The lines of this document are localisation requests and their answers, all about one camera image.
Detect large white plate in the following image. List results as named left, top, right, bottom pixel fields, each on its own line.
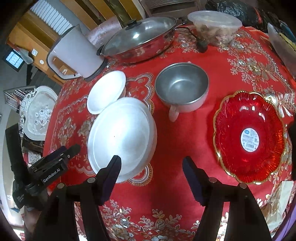
left=87, top=97, right=157, bottom=183

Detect small white bowl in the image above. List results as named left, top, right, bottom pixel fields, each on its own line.
left=87, top=70, right=126, bottom=114

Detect left hand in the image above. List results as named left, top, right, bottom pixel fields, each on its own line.
left=23, top=188, right=52, bottom=240

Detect red plate with sticker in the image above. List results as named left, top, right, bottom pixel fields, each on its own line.
left=213, top=90, right=287, bottom=185

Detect red floral tablecloth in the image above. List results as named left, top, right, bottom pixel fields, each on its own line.
left=43, top=27, right=295, bottom=240

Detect white electric kettle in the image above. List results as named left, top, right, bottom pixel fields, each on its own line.
left=46, top=25, right=108, bottom=81

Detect wooden cabinet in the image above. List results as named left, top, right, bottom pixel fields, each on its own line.
left=6, top=0, right=144, bottom=85

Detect clear plastic bag package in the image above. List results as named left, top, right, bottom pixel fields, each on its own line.
left=267, top=23, right=295, bottom=79

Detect black power plug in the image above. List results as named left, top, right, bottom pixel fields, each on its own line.
left=176, top=27, right=208, bottom=53

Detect steel pot glass lid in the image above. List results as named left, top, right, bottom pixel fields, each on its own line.
left=96, top=16, right=187, bottom=64

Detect clear plastic food container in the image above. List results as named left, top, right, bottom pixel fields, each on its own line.
left=187, top=11, right=242, bottom=47

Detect black plastic bag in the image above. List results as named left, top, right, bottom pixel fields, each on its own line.
left=205, top=1, right=280, bottom=32

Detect wooden chair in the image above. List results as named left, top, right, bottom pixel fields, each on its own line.
left=139, top=0, right=207, bottom=18

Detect metal bowl pink handles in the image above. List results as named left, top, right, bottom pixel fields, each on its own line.
left=154, top=62, right=210, bottom=122

